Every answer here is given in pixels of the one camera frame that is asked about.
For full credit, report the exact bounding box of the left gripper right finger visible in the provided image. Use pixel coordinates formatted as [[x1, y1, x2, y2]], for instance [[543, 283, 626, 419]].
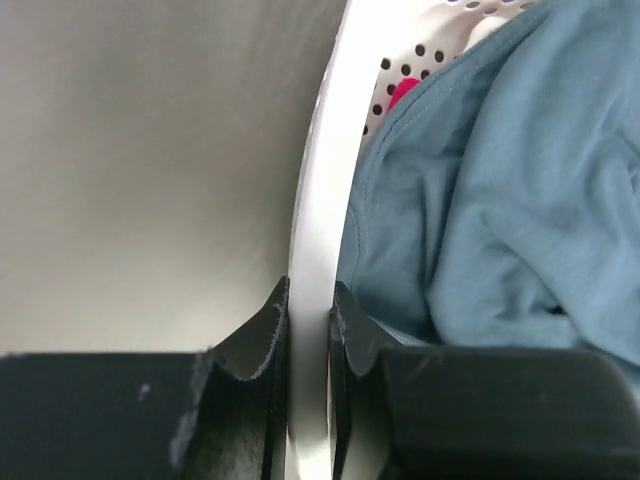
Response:
[[329, 284, 639, 479]]

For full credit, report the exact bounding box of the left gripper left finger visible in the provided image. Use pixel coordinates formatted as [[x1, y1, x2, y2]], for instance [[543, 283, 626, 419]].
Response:
[[1, 280, 288, 479]]

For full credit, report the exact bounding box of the white plastic laundry basket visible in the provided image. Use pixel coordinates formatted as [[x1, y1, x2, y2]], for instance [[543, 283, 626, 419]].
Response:
[[288, 1, 526, 479]]

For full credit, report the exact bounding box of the grey blue t shirt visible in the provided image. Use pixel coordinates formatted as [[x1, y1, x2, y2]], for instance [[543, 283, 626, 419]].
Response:
[[338, 1, 639, 363]]

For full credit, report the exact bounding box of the red garment in basket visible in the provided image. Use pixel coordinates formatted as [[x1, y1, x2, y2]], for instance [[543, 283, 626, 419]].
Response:
[[387, 77, 421, 111]]

